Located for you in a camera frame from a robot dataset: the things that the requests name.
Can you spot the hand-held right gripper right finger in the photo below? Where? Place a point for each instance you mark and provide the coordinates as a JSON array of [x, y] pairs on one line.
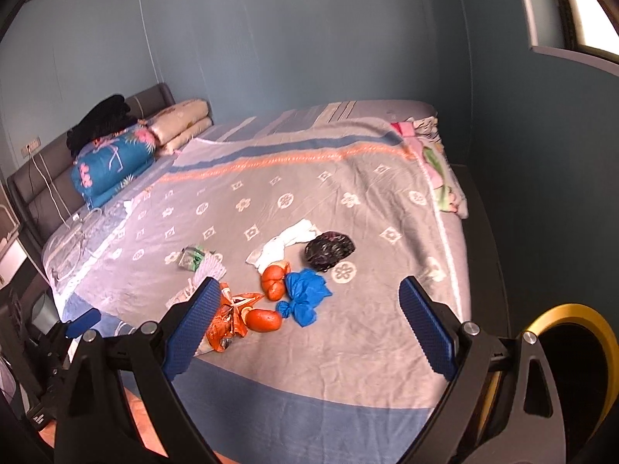
[[428, 328]]

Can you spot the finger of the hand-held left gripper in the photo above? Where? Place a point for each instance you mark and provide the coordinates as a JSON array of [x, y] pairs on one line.
[[82, 323]]

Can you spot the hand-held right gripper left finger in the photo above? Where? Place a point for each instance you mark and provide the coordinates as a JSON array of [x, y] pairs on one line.
[[193, 328]]

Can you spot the green snack wrapper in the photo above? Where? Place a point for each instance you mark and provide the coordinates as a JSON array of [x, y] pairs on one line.
[[193, 257]]

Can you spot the black plastic bag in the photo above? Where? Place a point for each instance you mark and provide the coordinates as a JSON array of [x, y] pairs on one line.
[[329, 251]]

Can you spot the orange foil snack wrapper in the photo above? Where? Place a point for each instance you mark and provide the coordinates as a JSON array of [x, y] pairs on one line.
[[229, 321]]

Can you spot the white crumpled paper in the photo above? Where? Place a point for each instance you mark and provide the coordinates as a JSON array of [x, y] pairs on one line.
[[210, 268]]

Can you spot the oblong orange plastic bag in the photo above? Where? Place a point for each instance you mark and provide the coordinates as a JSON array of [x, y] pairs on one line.
[[263, 320]]

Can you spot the clear plastic sheet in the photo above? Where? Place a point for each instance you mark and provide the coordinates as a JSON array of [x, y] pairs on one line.
[[82, 237]]

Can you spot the white bedside table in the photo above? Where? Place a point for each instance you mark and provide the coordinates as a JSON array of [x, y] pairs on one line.
[[12, 266]]

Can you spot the round orange plastic bag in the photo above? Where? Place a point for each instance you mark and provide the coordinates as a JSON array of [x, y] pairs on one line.
[[275, 280]]

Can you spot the blue plastic bag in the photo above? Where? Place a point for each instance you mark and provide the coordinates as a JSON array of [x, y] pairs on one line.
[[304, 295]]

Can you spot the white plastic bag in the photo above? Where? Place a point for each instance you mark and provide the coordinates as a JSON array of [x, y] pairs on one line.
[[290, 239]]

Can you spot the grey bed headboard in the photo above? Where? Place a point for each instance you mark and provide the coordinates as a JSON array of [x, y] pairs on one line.
[[34, 193]]

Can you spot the pink green floral quilt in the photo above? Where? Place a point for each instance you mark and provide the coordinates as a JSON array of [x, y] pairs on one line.
[[447, 188]]

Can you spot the yellow rimmed bin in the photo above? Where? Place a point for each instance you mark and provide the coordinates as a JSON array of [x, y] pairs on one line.
[[570, 312]]

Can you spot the blue floral quilt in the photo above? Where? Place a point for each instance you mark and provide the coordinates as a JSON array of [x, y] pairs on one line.
[[111, 164]]

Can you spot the grey patterned blanket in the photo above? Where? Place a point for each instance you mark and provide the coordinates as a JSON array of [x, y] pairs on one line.
[[314, 179]]

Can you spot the beige pillow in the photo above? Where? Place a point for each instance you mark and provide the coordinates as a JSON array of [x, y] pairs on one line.
[[179, 113], [188, 135]]

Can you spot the white patterned cloth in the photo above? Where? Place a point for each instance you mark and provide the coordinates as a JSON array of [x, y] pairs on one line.
[[428, 128]]

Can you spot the pink cloth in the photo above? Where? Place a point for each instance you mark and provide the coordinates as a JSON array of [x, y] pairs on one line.
[[404, 129]]

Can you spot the black clothes pile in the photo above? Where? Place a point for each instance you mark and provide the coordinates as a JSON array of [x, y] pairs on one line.
[[101, 121]]

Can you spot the window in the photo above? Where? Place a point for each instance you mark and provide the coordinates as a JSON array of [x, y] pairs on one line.
[[580, 5]]

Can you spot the dark bed frame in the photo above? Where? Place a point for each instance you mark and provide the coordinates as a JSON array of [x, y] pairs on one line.
[[483, 251]]

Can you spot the white wall socket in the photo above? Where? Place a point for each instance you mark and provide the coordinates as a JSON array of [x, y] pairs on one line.
[[31, 147]]

